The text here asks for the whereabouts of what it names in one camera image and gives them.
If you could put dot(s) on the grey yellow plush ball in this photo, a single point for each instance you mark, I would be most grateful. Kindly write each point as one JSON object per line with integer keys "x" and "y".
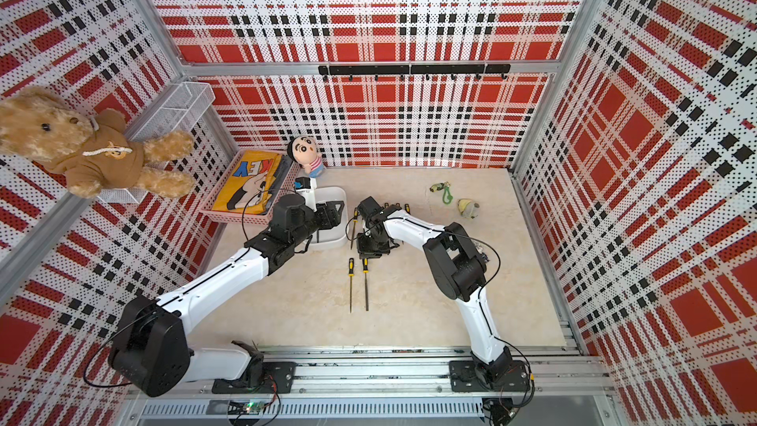
{"x": 468, "y": 208}

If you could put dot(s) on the green circuit board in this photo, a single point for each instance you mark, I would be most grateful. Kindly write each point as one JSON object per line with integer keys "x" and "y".
{"x": 247, "y": 408}

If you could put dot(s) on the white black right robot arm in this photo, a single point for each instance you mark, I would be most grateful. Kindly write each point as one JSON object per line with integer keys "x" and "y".
{"x": 457, "y": 267}

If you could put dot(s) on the yellow printed cloth bag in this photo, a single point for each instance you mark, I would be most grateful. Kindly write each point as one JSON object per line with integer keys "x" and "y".
{"x": 250, "y": 184}

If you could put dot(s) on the green camouflage keychain toy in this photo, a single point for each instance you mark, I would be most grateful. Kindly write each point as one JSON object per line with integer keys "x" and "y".
{"x": 445, "y": 189}

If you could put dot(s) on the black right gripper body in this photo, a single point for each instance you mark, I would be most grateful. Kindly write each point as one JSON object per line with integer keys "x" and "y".
{"x": 370, "y": 245}

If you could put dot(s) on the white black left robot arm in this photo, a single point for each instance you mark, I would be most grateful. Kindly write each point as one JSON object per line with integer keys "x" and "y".
{"x": 150, "y": 347}

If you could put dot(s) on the white plastic storage box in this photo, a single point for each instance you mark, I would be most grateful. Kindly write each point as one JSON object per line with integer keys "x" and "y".
{"x": 329, "y": 205}

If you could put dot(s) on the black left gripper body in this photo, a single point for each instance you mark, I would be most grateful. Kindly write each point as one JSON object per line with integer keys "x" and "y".
{"x": 321, "y": 219}

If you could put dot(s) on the clear wall-mounted basket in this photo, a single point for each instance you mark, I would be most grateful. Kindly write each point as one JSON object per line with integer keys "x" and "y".
{"x": 179, "y": 107}

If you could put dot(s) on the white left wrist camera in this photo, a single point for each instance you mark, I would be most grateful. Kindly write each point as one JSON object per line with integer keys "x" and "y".
{"x": 306, "y": 186}

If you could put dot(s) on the cartoon boy doll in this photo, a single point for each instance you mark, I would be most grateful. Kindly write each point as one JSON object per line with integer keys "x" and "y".
{"x": 303, "y": 150}

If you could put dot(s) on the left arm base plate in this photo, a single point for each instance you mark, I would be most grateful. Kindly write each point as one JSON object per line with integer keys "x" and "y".
{"x": 272, "y": 376}

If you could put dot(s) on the black wall hook rail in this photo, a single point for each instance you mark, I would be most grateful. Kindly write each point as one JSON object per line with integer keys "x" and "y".
{"x": 352, "y": 71}

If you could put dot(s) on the pink perforated basket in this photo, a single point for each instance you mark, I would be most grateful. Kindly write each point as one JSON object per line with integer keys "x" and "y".
{"x": 284, "y": 185}

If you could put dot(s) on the brown teddy bear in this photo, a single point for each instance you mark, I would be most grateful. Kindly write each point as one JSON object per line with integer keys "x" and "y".
{"x": 91, "y": 152}

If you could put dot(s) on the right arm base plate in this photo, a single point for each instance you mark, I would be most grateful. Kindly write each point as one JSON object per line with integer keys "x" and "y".
{"x": 504, "y": 374}

